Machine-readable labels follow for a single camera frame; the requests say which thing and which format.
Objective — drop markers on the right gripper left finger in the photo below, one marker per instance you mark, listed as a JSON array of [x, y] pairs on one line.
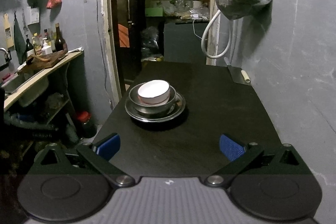
[[98, 155]]

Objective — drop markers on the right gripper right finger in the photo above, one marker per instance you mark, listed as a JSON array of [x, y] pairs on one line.
[[241, 157]]

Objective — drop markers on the deep steel bowl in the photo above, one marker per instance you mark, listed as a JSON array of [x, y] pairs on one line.
[[151, 109]]

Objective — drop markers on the steel plate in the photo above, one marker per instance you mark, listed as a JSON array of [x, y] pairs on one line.
[[176, 110]]

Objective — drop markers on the white ceramic bowl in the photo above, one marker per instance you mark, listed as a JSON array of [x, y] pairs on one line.
[[154, 92]]

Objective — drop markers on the red capped jar on floor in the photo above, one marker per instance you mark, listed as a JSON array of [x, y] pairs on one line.
[[84, 122]]

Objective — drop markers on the wooden side counter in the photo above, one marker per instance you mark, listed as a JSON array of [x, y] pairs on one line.
[[28, 84]]

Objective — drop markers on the wooden cutting board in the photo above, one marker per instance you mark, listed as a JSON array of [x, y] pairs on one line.
[[36, 63]]

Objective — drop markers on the white soap bottle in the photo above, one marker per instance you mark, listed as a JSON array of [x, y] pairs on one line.
[[46, 49]]

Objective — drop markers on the dark glass bottle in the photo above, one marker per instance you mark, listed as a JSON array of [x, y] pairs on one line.
[[60, 43]]

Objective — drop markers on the dark cabinet in doorway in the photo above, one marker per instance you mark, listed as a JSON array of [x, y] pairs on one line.
[[182, 43]]

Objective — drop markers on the yellow oil bottle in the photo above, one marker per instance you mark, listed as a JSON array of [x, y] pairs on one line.
[[37, 44]]

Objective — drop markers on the green box on shelf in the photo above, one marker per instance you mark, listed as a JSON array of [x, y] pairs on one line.
[[154, 12]]

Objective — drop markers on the cleaver with cream handle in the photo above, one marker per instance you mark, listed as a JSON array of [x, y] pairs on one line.
[[238, 75]]

